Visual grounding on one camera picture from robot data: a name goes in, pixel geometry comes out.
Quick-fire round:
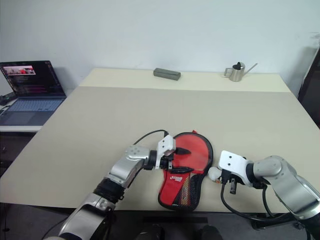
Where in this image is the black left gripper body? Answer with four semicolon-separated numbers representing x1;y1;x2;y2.
160;155;175;172

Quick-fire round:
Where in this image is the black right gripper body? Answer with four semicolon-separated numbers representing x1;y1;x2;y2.
220;170;242;195

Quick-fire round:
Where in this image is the red table tennis paddle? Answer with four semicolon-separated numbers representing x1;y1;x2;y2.
173;133;213;172

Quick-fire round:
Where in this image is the white fluffy pom-pom pull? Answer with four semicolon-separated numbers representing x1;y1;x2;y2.
208;167;223;183

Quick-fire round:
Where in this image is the red and black paddle case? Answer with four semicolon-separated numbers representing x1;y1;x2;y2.
157;129;215;214

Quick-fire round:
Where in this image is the gray rectangular box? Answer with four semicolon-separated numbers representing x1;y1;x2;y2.
152;67;182;82

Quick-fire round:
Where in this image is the small metal watering can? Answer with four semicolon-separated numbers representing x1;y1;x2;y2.
223;61;259;83

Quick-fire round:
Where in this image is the open laptop computer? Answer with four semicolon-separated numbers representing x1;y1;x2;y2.
0;60;68;127

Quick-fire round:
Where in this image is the small black device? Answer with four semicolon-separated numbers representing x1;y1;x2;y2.
0;91;16;106

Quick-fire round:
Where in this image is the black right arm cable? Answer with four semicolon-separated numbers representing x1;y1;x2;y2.
219;183;301;223

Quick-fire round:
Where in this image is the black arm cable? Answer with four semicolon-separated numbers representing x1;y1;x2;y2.
133;129;169;146
219;183;301;223

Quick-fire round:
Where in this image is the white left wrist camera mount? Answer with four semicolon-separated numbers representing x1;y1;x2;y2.
155;134;177;171

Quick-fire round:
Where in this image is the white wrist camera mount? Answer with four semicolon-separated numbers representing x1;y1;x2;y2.
155;134;177;171
216;149;252;187

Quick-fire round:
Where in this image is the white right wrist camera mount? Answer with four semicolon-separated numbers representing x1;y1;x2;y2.
216;149;252;187

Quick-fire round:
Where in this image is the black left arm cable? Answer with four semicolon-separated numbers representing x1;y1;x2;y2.
133;129;169;146

